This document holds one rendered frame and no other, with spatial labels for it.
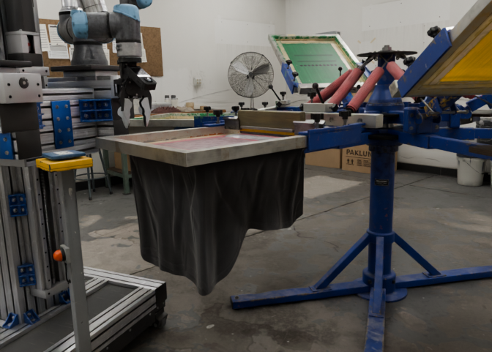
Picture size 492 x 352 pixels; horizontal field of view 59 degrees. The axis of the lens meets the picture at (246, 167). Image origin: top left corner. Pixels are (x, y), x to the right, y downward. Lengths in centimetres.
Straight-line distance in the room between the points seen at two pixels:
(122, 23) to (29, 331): 129
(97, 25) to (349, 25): 545
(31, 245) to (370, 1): 545
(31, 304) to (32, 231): 33
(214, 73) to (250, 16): 112
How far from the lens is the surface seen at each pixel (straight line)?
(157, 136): 172
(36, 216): 190
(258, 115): 175
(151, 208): 156
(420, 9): 607
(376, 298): 232
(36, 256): 195
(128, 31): 138
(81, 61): 194
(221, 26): 650
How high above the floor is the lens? 115
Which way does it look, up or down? 11 degrees down
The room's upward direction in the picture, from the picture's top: 1 degrees counter-clockwise
